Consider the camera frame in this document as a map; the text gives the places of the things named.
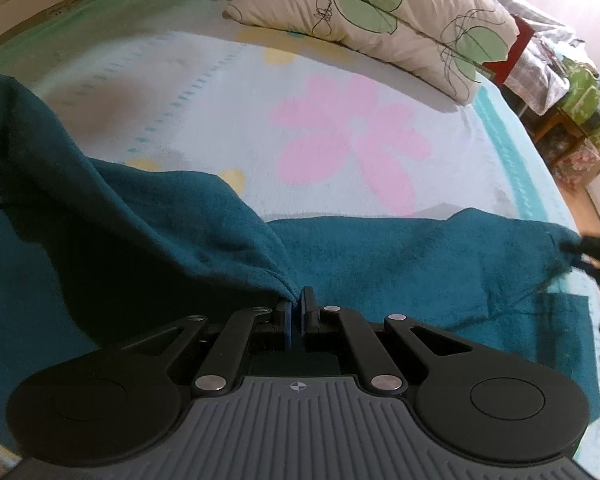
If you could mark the floral print blanket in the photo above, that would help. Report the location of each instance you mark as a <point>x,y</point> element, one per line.
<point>205,85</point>

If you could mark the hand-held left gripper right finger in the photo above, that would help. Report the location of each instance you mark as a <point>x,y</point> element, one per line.
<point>305,317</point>

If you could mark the floral gift box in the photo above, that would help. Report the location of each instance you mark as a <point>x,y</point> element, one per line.
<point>575,160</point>

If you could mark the red box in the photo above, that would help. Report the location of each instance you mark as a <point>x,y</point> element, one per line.
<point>514,55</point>

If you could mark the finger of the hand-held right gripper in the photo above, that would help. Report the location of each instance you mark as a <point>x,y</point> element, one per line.
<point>594,251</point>

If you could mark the teal pants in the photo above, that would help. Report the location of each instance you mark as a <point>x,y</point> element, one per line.
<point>380,260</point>

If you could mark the green patterned box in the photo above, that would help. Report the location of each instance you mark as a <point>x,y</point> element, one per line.
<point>587,97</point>

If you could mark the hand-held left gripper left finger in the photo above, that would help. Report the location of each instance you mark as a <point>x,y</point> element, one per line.
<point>290,324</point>

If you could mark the wooden stool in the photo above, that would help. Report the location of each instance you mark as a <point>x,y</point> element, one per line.
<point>555,130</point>

